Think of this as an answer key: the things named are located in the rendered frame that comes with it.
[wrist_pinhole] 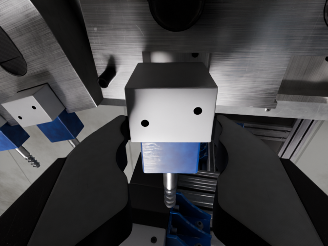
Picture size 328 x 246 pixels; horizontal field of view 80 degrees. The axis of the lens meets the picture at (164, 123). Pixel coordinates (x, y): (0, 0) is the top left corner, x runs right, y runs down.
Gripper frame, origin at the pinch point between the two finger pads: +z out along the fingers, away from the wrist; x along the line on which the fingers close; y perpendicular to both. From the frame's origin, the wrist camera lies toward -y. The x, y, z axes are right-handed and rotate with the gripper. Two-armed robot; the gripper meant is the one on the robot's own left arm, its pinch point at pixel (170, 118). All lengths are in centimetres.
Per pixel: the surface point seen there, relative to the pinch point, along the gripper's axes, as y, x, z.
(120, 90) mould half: 0.4, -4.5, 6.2
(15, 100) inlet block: 2.7, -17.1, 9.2
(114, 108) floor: 52, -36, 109
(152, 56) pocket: -2.1, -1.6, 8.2
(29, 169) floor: 132, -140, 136
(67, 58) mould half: -1.5, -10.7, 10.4
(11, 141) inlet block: 10.7, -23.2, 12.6
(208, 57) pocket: -2.1, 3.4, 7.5
